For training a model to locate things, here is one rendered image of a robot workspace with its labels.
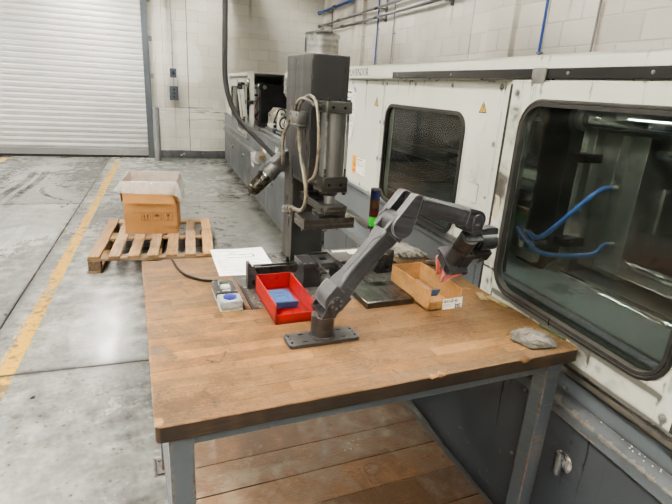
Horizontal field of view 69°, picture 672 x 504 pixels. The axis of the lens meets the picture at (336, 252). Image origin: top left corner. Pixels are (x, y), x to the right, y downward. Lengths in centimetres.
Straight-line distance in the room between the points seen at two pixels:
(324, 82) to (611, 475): 141
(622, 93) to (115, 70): 987
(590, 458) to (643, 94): 99
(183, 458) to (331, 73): 118
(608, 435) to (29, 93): 1046
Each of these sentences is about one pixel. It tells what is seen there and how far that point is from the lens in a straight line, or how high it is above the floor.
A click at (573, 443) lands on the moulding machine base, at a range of 172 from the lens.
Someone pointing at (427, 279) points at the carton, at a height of 92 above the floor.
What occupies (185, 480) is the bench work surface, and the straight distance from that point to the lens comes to 120.
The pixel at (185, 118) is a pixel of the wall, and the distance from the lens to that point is 1076.
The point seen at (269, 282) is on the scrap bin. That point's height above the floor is 93.
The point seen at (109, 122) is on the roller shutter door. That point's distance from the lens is 1076.
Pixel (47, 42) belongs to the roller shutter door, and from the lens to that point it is 1086.
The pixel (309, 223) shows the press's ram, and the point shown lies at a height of 113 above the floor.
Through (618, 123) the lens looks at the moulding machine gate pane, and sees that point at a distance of 149.
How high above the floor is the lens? 155
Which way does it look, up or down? 18 degrees down
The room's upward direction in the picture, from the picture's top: 4 degrees clockwise
